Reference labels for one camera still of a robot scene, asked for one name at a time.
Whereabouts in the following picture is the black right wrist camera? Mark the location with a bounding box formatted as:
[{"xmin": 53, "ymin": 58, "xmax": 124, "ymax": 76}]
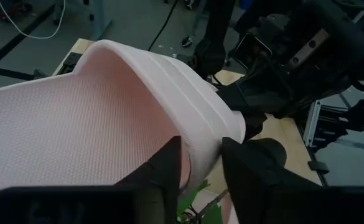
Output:
[{"xmin": 233, "ymin": 32, "xmax": 273, "ymax": 72}]

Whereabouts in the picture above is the black floor cable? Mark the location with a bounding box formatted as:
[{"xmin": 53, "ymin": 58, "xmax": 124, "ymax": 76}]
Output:
[{"xmin": 147, "ymin": 0, "xmax": 179, "ymax": 52}]

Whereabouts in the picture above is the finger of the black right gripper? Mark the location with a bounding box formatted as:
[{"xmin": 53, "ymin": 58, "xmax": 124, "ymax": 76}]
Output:
[
  {"xmin": 217, "ymin": 81, "xmax": 273, "ymax": 116},
  {"xmin": 243, "ymin": 112, "xmax": 268, "ymax": 141}
]

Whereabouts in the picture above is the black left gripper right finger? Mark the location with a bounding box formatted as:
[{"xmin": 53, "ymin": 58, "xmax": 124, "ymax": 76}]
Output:
[{"xmin": 221, "ymin": 137, "xmax": 364, "ymax": 224}]

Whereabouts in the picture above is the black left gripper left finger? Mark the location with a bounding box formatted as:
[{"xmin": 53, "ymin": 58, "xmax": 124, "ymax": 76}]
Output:
[{"xmin": 0, "ymin": 135, "xmax": 183, "ymax": 224}]

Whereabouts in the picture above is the pink rubber slide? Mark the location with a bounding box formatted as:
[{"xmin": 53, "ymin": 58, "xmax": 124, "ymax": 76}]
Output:
[{"xmin": 0, "ymin": 39, "xmax": 247, "ymax": 224}]

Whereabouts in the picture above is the green artificial leafy plant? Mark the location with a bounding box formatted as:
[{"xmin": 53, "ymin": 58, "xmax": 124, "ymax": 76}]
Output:
[{"xmin": 177, "ymin": 179, "xmax": 229, "ymax": 224}]

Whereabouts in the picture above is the white floor cable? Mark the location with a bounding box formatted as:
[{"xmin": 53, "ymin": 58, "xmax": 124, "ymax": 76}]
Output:
[{"xmin": 0, "ymin": 0, "xmax": 67, "ymax": 40}]

